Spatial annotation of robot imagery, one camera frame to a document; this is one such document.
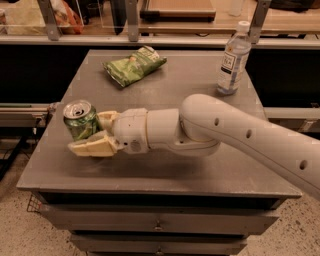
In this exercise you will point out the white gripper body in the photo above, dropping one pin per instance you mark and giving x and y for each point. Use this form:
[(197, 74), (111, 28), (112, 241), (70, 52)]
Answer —
[(130, 129)]

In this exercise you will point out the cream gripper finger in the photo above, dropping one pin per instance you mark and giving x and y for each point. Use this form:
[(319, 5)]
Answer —
[(106, 120), (97, 145)]

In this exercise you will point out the green soda can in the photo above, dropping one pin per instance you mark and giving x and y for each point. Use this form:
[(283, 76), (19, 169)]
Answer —
[(80, 118)]

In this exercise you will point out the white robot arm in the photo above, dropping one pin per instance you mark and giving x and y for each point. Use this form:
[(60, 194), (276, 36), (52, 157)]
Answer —
[(197, 128)]

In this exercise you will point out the green jalapeno chip bag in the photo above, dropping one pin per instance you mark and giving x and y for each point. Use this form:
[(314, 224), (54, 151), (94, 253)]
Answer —
[(135, 67)]

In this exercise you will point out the orange patterned bag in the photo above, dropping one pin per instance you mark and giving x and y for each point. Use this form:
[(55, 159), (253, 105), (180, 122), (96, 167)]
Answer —
[(66, 18)]

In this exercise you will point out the upper grey drawer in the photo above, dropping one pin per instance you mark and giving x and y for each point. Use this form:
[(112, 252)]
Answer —
[(158, 220)]

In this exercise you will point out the grey drawer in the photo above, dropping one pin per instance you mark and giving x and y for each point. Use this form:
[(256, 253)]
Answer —
[(158, 245), (158, 220)]

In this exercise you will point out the grey drawer cabinet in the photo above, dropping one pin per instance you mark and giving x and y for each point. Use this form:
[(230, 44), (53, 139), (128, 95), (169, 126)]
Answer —
[(228, 179)]

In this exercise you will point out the lower grey drawer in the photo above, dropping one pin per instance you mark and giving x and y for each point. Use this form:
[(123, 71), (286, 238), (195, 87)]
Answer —
[(158, 245)]

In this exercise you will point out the wooden board with black base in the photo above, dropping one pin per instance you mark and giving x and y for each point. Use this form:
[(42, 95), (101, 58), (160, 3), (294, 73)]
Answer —
[(158, 10)]

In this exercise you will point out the clear plastic water bottle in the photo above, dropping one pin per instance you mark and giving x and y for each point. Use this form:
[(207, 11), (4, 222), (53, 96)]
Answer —
[(234, 59)]

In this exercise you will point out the metal conveyor rail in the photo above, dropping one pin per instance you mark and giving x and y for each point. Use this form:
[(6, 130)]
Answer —
[(24, 115)]

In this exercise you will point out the red wire basket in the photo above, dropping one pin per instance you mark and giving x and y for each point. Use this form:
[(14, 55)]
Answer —
[(33, 204)]

